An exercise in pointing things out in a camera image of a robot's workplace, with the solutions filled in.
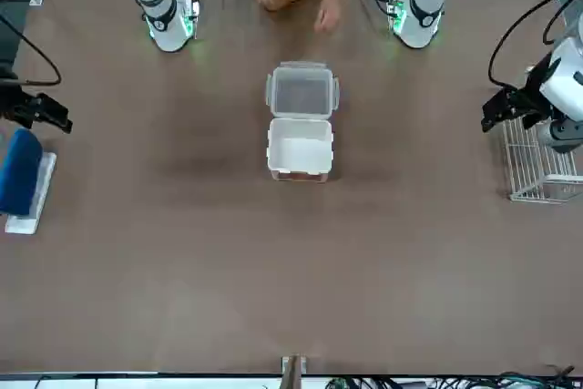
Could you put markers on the grey table edge bracket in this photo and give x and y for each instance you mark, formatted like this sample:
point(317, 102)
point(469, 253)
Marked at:
point(295, 368)

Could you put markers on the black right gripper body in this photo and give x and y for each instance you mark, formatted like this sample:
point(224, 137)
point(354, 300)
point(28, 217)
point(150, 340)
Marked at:
point(16, 102)

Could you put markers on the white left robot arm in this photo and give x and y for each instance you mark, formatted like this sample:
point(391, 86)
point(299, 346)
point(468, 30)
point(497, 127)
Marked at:
point(421, 20)

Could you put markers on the white towel holder tray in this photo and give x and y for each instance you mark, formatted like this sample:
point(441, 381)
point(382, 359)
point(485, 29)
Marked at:
point(45, 179)

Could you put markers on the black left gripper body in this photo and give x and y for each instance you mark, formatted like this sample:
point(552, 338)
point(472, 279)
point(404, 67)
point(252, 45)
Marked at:
point(535, 88)

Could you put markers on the white preservation box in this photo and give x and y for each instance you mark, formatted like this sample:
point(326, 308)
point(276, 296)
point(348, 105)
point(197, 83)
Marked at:
point(298, 152)

